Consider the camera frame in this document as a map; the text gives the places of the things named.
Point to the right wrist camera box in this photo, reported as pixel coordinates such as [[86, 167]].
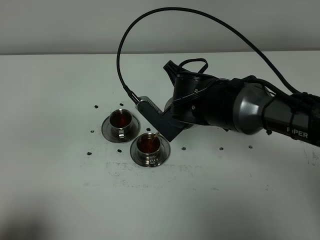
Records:
[[147, 108]]

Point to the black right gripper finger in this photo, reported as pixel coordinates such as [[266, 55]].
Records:
[[172, 70]]

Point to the steel saucer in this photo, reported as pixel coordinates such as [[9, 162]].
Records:
[[110, 134], [165, 151]]

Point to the rear steel saucer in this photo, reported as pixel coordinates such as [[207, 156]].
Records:
[[110, 134]]

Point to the front steel teacup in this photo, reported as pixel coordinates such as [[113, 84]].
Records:
[[148, 149]]

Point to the rear steel teacup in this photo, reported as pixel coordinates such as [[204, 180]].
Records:
[[120, 120]]

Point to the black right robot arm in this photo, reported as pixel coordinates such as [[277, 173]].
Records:
[[245, 105]]

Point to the steel teacup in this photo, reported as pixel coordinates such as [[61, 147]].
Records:
[[120, 120], [148, 149]]

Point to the stainless steel teapot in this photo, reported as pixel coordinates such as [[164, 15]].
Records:
[[169, 124]]

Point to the front steel saucer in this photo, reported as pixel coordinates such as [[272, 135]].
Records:
[[165, 151]]

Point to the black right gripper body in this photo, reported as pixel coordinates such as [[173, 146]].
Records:
[[210, 99]]

